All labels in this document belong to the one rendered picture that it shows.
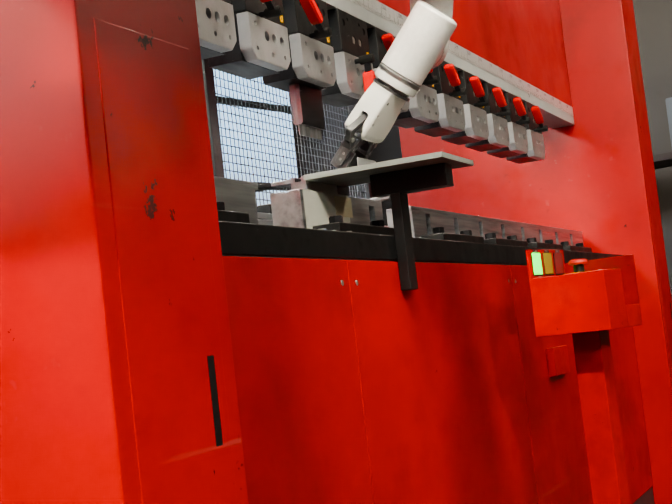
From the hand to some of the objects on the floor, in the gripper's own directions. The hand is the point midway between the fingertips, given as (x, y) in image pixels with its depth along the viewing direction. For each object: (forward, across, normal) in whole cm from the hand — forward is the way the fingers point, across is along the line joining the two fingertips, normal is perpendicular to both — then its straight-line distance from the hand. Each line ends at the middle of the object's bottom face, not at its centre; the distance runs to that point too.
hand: (348, 161), depth 231 cm
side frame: (+94, +228, -48) cm, 251 cm away
